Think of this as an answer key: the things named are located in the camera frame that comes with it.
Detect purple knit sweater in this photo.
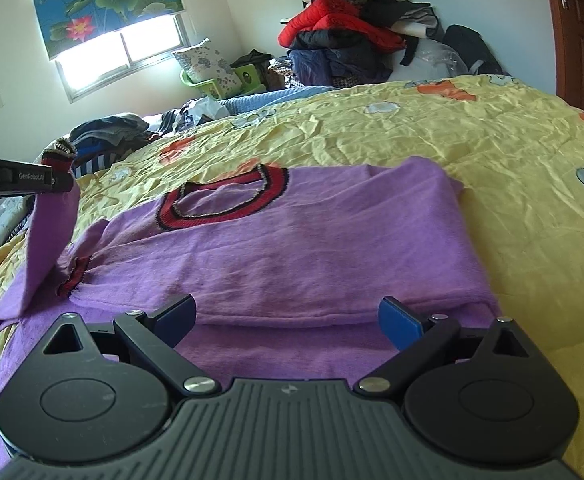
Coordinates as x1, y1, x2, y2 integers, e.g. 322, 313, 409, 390
0, 138, 505, 480

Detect dark clothes pile on bed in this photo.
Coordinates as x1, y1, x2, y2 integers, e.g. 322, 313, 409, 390
68, 114, 159, 178

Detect yellow carrot print quilt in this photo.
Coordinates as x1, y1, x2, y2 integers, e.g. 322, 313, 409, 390
0, 74, 584, 480

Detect floral white pillow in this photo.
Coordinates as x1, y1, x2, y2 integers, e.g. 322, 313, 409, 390
171, 38, 234, 82

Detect blue knitted blanket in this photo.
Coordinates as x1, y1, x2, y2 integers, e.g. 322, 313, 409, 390
219, 86, 335, 116

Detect green plastic chair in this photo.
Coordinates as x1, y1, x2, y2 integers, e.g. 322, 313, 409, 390
180, 64, 267, 100

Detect dark navy jacket pile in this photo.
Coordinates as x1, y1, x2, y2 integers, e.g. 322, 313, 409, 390
287, 29, 392, 88

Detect red puffer jacket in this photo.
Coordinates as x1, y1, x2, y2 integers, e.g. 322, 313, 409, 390
278, 0, 406, 53

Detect window with grey frame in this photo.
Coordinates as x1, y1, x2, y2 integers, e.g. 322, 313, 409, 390
54, 13, 190, 103

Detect black bag by wall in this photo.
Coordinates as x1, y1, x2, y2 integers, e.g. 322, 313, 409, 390
443, 25, 506, 75

